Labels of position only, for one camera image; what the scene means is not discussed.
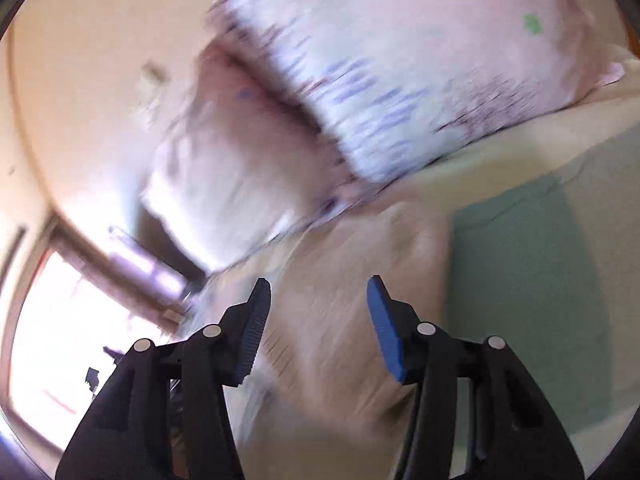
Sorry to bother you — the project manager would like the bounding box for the pink pillow, lower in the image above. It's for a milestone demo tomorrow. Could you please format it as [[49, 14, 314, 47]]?
[[142, 42, 381, 271]]

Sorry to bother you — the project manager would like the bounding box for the pink floral pillow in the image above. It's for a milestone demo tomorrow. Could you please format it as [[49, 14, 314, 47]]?
[[207, 0, 626, 183]]

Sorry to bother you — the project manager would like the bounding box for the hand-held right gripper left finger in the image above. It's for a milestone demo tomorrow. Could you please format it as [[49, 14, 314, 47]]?
[[55, 277, 272, 480]]

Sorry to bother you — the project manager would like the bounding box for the beige cloth garment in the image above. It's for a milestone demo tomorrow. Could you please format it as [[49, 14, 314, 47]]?
[[192, 200, 453, 480]]

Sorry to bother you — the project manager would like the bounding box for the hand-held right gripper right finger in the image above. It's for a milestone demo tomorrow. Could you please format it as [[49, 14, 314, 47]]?
[[366, 275, 586, 480]]

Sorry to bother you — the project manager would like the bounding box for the wooden framed window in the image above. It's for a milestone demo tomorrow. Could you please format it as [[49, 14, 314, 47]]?
[[0, 212, 206, 461]]

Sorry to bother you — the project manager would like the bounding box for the green and cream bed sheet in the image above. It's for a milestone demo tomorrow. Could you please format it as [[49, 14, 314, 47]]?
[[400, 45, 640, 480]]

